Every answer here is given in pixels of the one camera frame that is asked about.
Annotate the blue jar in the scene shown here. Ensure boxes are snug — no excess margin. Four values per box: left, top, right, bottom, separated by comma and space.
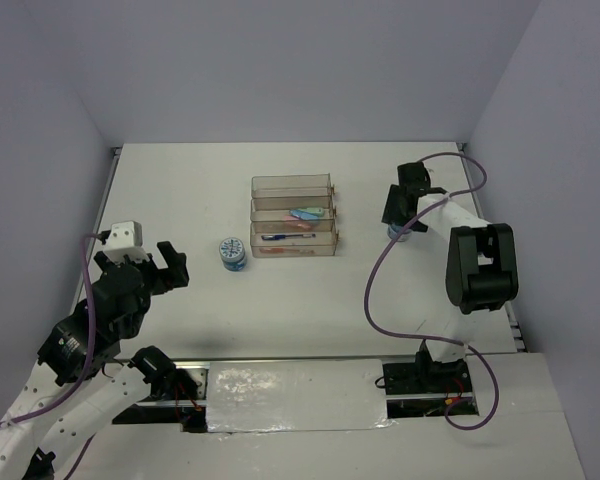
219, 237, 247, 272
387, 224, 412, 242

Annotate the green correction tape case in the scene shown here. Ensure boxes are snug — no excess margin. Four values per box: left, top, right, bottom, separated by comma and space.
301, 207, 325, 217

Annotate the red pen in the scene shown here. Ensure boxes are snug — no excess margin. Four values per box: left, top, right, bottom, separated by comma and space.
258, 247, 316, 256

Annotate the blue correction tape case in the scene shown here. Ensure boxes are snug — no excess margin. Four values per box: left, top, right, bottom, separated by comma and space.
289, 210, 320, 222

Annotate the blue pen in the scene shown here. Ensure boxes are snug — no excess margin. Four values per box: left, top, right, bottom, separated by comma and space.
260, 233, 316, 242

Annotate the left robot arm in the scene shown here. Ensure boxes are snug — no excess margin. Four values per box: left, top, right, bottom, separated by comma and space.
0, 240, 189, 479

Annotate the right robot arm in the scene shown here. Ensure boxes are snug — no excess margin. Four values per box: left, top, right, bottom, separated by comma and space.
382, 162, 519, 391

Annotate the clear tiered organizer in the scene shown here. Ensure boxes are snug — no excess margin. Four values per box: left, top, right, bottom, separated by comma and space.
250, 173, 339, 258

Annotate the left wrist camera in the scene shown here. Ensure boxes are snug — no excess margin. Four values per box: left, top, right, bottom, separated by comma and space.
102, 221, 148, 264

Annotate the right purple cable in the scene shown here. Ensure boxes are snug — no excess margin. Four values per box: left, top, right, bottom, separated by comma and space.
363, 152, 501, 431

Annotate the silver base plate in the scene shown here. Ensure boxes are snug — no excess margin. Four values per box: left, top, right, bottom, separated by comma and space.
113, 358, 478, 434

